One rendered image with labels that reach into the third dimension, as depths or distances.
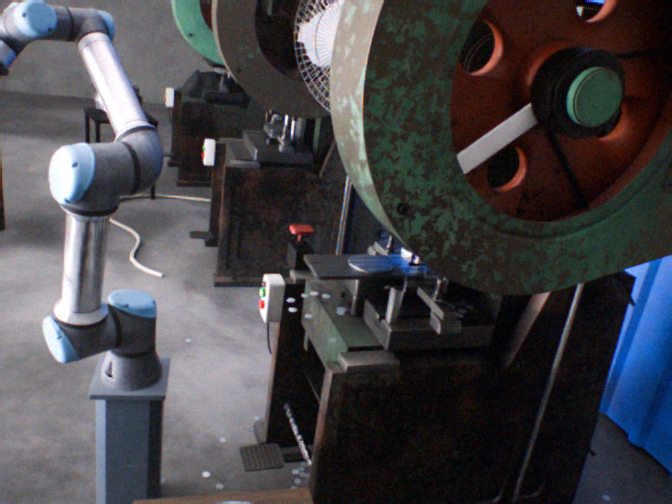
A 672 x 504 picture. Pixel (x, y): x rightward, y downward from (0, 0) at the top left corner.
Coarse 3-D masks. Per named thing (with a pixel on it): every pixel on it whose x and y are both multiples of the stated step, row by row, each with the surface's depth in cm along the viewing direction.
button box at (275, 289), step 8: (264, 280) 191; (272, 280) 187; (280, 280) 188; (272, 288) 186; (280, 288) 187; (272, 296) 187; (280, 296) 188; (272, 304) 188; (280, 304) 189; (264, 312) 191; (272, 312) 189; (280, 312) 190; (264, 320) 190; (272, 320) 190; (280, 320) 191
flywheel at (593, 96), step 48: (528, 0) 110; (624, 0) 116; (528, 48) 114; (576, 48) 109; (624, 48) 120; (480, 96) 115; (528, 96) 114; (576, 96) 106; (624, 96) 125; (480, 144) 113; (528, 144) 122; (576, 144) 126; (624, 144) 130; (480, 192) 123; (528, 192) 127
